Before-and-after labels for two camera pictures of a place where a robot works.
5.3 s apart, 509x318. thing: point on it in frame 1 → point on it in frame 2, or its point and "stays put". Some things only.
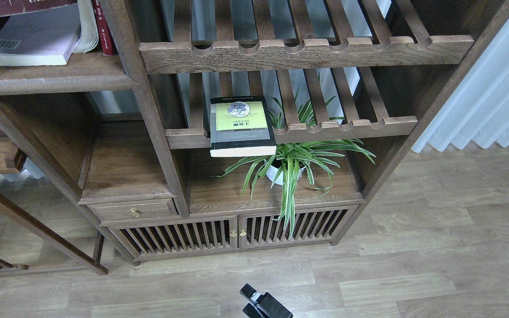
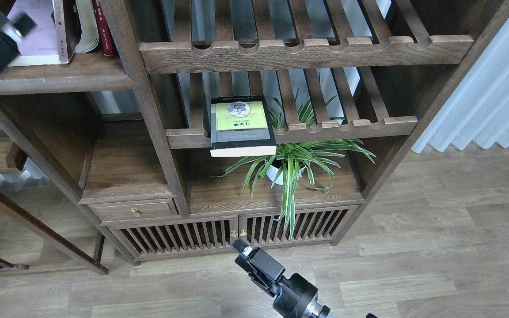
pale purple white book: (46, 37) stays put
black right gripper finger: (267, 304) → (296, 296)
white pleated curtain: (497, 102) stays put
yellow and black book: (241, 126) stays put
